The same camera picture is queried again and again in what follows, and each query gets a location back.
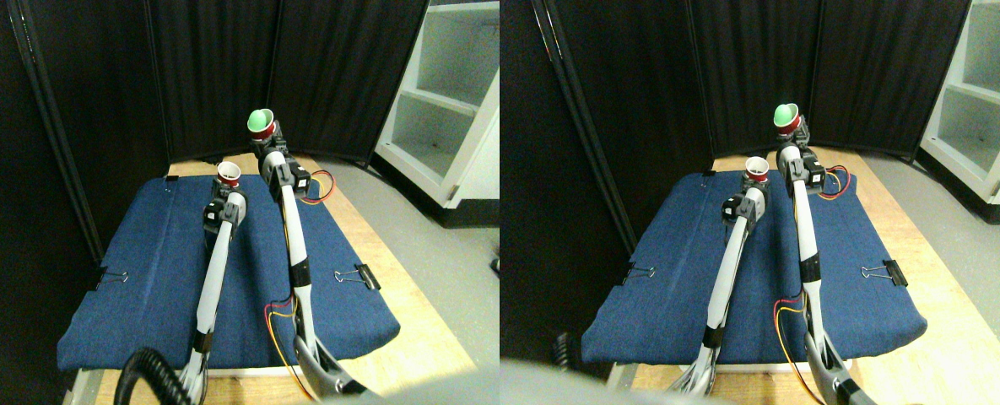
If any black ribbed hose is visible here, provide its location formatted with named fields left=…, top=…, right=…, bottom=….
left=120, top=348, right=190, bottom=405
left=554, top=333, right=584, bottom=369

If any curtain stand pole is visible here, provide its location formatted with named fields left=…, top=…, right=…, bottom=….
left=533, top=0, right=635, bottom=254
left=8, top=0, right=104, bottom=262

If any dark blue cloth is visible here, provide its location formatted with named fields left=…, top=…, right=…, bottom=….
left=57, top=175, right=401, bottom=372
left=582, top=170, right=927, bottom=365

